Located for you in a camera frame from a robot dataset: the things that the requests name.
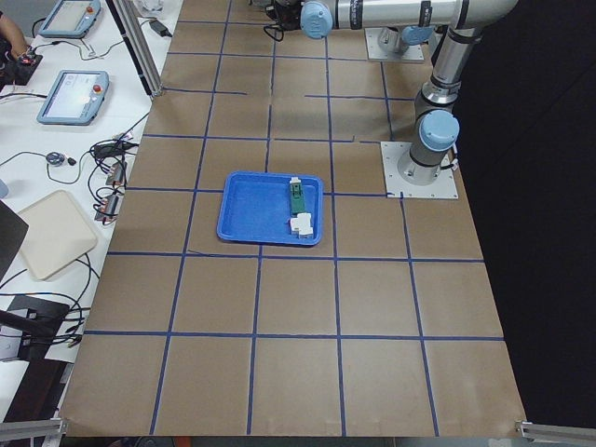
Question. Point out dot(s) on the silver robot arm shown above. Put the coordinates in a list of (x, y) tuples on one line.
[(436, 127), (398, 40)]

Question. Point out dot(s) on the white circuit breaker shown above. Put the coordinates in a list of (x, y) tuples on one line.
[(301, 225)]

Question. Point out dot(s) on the green terminal block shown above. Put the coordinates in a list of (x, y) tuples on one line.
[(297, 198)]

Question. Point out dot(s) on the blue plastic tray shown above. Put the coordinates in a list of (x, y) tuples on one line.
[(256, 208)]

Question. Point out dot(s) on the black power adapter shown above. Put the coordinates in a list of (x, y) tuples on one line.
[(160, 29)]

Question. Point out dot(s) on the beige plastic tray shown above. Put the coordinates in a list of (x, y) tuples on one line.
[(59, 232)]

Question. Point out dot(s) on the near blue teach pendant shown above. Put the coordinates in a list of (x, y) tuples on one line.
[(75, 98)]

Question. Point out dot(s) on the blue teach pendant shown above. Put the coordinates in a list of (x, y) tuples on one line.
[(75, 98), (70, 19)]

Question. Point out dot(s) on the black monitor stand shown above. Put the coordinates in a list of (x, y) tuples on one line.
[(33, 316)]

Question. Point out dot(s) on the far blue teach pendant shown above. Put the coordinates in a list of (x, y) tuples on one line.
[(70, 19)]

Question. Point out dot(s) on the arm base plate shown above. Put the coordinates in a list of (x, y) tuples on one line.
[(413, 54), (406, 179)]

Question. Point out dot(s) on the aluminium frame post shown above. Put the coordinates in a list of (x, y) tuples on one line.
[(123, 13)]

